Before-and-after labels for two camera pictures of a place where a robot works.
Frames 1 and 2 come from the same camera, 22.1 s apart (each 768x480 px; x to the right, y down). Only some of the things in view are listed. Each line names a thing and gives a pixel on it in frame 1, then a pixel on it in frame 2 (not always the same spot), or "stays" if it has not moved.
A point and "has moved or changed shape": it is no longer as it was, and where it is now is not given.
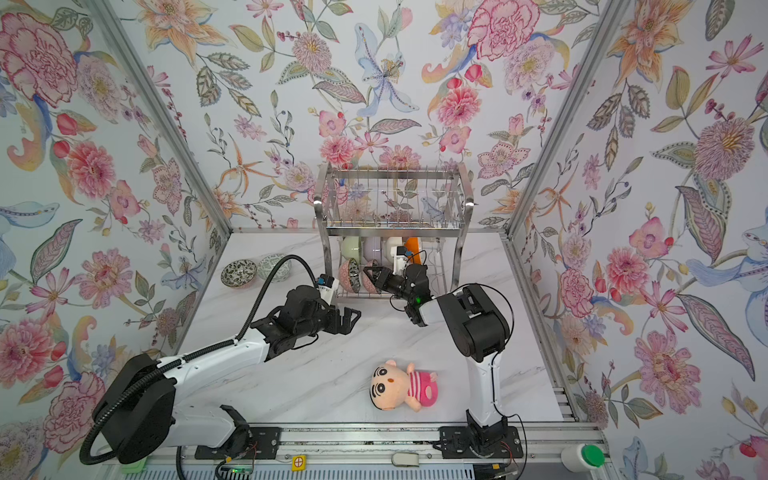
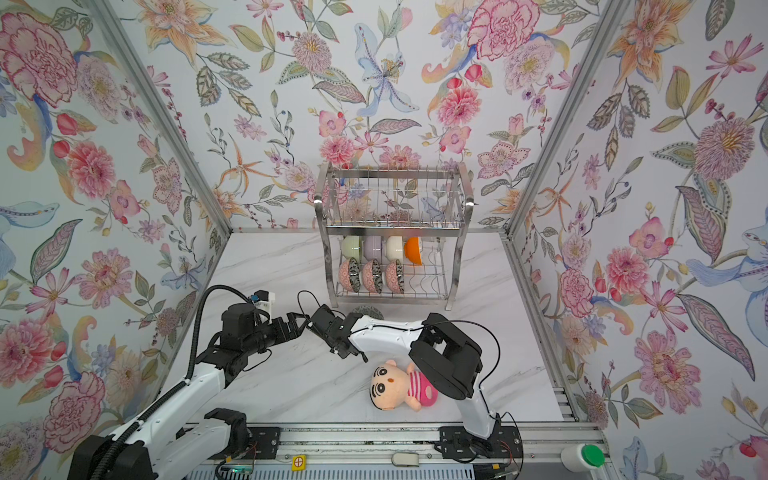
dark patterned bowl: [371, 286] stays
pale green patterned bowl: [266, 265] -> [369, 310]
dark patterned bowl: [350, 276] stays
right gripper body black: [400, 288] -> [333, 348]
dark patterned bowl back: [238, 273] has moved or changed shape
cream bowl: [392, 242] stays
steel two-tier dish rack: [392, 215] stays
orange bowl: [412, 245] stays
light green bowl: [351, 247] stays
